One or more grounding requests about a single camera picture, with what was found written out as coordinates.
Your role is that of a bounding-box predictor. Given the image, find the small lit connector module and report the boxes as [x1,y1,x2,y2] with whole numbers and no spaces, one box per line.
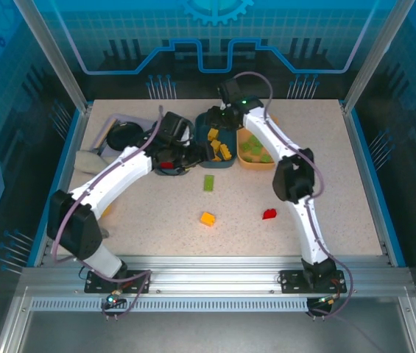
[104,292,126,308]
[316,293,341,309]

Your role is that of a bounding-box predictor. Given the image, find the black bowl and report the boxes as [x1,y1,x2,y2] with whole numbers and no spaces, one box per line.
[106,122,145,151]

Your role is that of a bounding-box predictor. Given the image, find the teal plastic container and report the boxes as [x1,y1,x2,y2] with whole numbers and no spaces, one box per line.
[148,119,194,178]
[194,111,239,170]

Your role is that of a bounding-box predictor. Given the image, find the aluminium frame post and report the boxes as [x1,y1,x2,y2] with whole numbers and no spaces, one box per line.
[14,0,93,113]
[342,0,416,113]

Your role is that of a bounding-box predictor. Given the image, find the slotted metal cable duct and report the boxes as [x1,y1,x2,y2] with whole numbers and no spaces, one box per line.
[30,298,310,312]

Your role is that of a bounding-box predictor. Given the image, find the orange plastic container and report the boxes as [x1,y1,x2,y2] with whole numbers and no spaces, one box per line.
[236,113,281,171]

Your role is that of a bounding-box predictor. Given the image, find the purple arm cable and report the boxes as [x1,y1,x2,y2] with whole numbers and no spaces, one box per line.
[233,71,354,321]
[51,105,164,321]

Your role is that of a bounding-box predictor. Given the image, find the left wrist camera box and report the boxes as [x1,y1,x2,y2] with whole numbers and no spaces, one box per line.
[177,127,194,145]

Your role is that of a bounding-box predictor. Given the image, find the aluminium mounting rail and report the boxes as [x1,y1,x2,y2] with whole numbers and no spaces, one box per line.
[21,255,415,299]

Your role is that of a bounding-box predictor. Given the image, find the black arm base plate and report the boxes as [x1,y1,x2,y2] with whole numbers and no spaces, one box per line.
[279,269,348,294]
[84,270,152,294]

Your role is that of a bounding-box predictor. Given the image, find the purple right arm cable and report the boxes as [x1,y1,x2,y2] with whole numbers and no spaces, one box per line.
[233,71,354,321]

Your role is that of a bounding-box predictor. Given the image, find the lavender tray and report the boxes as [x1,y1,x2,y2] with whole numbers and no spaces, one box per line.
[90,113,157,161]

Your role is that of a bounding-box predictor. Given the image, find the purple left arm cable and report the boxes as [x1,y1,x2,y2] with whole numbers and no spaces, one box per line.
[51,105,164,321]

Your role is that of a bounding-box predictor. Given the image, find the beige cloth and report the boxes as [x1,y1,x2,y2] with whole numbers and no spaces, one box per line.
[74,149,115,174]

